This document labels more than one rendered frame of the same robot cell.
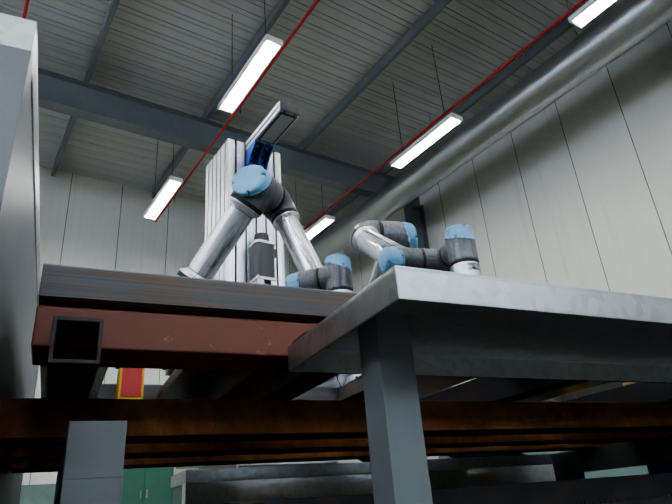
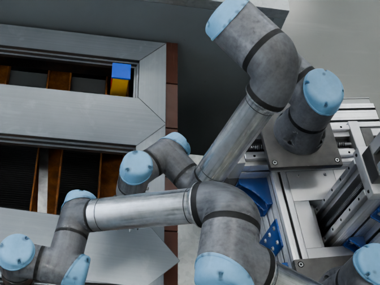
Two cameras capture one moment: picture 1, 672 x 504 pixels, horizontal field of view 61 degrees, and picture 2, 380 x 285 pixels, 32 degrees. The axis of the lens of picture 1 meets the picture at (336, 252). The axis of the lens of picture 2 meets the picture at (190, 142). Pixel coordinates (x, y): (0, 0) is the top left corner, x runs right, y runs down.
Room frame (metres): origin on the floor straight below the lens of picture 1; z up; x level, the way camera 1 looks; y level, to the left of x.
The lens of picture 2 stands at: (1.71, -0.78, 2.55)
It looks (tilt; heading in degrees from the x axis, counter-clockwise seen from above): 56 degrees down; 100
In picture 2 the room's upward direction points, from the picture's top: 19 degrees clockwise
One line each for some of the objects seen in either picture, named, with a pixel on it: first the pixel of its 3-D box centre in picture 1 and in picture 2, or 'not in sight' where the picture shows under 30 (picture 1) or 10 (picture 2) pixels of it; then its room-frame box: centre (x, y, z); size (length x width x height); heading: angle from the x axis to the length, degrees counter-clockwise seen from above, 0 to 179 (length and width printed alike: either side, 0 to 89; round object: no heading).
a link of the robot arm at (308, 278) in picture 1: (309, 285); (170, 158); (1.53, 0.09, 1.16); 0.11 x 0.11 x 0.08; 68
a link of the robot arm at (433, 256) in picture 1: (438, 262); (64, 260); (1.45, -0.28, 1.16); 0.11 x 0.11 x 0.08; 17
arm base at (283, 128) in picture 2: not in sight; (303, 123); (1.79, 0.44, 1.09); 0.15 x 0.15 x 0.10
